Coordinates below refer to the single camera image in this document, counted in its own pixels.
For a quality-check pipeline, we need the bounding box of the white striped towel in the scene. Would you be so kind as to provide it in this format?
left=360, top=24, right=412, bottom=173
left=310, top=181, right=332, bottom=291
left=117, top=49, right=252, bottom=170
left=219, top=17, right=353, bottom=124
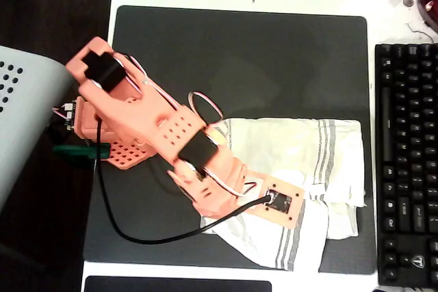
left=200, top=117, right=367, bottom=271

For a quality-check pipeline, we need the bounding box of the black desk mat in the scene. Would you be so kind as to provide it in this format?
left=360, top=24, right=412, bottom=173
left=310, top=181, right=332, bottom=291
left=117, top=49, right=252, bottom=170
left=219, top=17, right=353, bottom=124
left=83, top=5, right=377, bottom=275

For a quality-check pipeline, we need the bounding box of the black flat tablet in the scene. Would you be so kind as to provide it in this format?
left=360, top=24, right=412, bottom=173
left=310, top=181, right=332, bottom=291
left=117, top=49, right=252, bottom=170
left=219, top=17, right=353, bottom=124
left=83, top=275, right=273, bottom=292

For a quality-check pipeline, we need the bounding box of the green clamp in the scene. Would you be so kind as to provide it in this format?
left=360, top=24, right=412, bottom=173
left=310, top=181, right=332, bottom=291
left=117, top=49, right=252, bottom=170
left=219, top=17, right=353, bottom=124
left=53, top=144, right=111, bottom=161

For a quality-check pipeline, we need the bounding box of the small controller board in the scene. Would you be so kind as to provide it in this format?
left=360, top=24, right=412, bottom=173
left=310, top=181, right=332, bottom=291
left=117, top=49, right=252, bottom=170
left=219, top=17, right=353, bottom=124
left=52, top=99, right=77, bottom=131

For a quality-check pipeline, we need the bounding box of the black keyboard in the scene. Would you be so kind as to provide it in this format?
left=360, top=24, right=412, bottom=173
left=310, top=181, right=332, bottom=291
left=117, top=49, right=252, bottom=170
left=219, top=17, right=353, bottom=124
left=374, top=42, right=438, bottom=288

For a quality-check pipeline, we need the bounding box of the grey perforated chair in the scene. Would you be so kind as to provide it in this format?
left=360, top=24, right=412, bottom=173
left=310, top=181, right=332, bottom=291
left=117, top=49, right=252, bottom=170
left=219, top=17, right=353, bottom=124
left=0, top=45, right=76, bottom=211

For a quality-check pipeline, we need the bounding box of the orange camera mount plate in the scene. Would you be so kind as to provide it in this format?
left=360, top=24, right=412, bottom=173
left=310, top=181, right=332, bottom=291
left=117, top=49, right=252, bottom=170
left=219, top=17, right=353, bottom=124
left=245, top=174, right=306, bottom=230

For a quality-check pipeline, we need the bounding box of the orange perforated base plate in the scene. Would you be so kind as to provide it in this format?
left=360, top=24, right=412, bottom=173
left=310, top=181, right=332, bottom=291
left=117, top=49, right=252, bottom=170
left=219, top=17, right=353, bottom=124
left=102, top=140, right=158, bottom=171

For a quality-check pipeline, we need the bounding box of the black camera cable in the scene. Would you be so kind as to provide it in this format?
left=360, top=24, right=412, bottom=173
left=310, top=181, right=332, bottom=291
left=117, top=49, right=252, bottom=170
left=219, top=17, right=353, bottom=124
left=94, top=116, right=273, bottom=245

